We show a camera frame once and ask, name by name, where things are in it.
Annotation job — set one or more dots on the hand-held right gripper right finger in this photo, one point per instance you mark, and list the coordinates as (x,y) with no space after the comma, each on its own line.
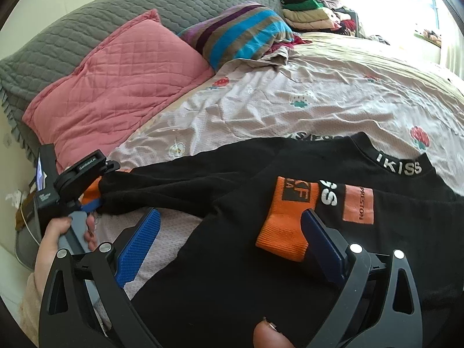
(322,246)

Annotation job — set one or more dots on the brown object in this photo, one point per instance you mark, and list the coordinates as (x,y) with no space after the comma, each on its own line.
(24,212)

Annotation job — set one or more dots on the person's left hand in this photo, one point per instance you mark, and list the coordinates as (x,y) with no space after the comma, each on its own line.
(54,239)

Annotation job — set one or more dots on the grey cushion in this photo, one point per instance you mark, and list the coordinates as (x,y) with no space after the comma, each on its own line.
(25,250)

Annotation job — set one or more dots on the pink quilted pillow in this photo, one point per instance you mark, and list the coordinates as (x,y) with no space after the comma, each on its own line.
(108,79)

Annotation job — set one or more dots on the person's left forearm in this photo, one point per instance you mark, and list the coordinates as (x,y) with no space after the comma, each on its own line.
(31,297)

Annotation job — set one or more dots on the windowsill clutter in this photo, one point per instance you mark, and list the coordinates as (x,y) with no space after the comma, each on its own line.
(429,36)

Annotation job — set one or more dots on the striped pillow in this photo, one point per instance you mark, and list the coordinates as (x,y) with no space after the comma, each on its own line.
(235,32)

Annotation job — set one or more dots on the grey quilted headboard cover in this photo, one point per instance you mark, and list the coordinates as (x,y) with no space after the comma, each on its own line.
(90,18)

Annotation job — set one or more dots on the dark red patterned cloth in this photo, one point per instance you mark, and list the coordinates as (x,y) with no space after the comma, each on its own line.
(286,43)

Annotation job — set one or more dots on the pile of folded clothes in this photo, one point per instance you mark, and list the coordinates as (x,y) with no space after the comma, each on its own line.
(315,14)

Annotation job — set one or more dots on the floral print bedsheet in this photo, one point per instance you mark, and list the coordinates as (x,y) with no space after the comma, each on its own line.
(290,79)

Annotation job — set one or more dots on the black sweater with orange cuffs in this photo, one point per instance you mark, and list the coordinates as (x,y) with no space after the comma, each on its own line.
(224,279)

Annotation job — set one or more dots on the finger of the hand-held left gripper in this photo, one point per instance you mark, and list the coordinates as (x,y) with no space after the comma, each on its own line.
(110,165)
(91,206)

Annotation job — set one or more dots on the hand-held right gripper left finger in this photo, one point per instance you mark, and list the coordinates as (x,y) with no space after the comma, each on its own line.
(139,243)

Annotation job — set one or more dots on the person's right hand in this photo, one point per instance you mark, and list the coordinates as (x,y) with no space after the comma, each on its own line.
(272,335)

